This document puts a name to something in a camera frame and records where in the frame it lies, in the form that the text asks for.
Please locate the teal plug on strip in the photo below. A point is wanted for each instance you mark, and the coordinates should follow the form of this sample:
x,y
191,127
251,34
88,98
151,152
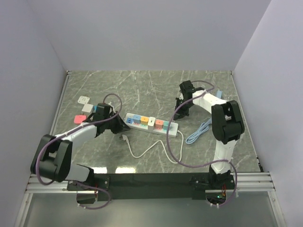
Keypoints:
x,y
165,126

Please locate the pink square plug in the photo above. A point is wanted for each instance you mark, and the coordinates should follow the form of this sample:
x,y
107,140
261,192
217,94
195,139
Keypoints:
x,y
78,119

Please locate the coral plug on strip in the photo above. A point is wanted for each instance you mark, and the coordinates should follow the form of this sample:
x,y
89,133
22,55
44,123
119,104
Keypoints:
x,y
159,124

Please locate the white adapter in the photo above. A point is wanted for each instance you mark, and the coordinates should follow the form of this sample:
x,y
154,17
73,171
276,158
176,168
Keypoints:
x,y
151,123
88,108

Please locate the black base bar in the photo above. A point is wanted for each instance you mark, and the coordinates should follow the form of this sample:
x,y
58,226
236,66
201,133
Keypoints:
x,y
163,185

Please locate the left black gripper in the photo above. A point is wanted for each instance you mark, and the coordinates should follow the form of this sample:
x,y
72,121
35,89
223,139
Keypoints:
x,y
120,126

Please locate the aluminium frame rail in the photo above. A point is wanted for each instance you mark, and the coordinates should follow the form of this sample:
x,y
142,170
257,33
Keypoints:
x,y
34,186

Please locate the yellow plug on strip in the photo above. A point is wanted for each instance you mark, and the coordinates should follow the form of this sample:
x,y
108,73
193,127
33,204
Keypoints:
x,y
144,120

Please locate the blue plug on strip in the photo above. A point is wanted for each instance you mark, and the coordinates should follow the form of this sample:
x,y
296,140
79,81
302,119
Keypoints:
x,y
137,119

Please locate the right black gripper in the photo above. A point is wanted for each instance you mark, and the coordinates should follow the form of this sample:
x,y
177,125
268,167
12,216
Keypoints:
x,y
179,114

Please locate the blue power strip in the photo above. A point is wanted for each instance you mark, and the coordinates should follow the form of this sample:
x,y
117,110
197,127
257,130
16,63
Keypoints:
x,y
219,94

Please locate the white power strip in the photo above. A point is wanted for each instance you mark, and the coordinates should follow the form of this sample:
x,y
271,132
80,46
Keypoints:
x,y
173,127

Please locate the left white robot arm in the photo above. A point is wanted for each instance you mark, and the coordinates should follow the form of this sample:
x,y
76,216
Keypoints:
x,y
52,159

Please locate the white square plug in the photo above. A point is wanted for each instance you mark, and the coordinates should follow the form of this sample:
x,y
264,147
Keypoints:
x,y
83,100

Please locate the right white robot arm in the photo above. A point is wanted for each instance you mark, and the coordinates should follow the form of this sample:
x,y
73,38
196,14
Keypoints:
x,y
227,127

